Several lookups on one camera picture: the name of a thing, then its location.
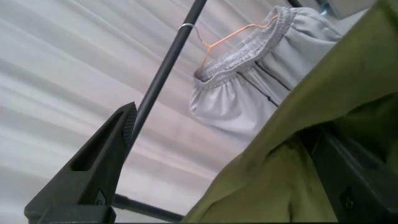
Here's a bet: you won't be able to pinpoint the black clothes rack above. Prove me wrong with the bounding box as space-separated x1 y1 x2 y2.
112 0 304 223

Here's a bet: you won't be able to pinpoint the pale grey shorts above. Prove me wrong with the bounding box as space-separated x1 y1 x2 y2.
188 5 343 139

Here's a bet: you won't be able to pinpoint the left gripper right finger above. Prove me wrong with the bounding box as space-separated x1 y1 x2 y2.
306 124 398 223

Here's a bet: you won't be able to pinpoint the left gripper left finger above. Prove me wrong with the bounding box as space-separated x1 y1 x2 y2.
24 101 137 223

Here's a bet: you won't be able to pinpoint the green long-sleeved shirt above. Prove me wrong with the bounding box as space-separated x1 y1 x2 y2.
182 0 398 223

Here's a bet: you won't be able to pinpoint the pink clothes hanger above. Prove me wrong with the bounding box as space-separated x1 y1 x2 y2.
178 14 279 75

